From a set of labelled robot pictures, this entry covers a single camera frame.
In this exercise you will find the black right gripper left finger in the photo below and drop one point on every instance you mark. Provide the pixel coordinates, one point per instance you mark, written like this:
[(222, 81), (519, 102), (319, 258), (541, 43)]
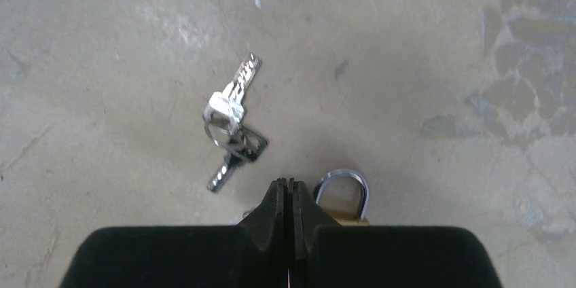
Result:
[(247, 254)]

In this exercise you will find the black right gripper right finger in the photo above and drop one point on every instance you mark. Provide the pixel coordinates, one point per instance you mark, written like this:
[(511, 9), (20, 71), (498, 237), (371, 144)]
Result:
[(328, 254)]

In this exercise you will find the silver key on ring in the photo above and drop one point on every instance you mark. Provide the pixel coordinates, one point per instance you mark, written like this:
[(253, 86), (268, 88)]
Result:
[(225, 110)]

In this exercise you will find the brass padlock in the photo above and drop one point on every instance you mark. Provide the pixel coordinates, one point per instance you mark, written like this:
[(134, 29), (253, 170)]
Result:
[(353, 210)]

